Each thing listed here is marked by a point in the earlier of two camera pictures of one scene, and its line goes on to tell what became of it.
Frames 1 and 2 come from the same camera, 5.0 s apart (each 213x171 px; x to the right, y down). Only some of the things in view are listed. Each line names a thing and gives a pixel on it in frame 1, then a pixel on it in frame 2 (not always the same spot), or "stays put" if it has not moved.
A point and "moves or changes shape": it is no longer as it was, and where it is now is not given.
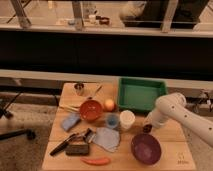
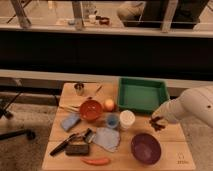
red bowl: (91, 110) stays put
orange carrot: (99, 161) stays put
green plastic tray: (139, 94) stays put
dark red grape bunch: (147, 128) moves or changes shape
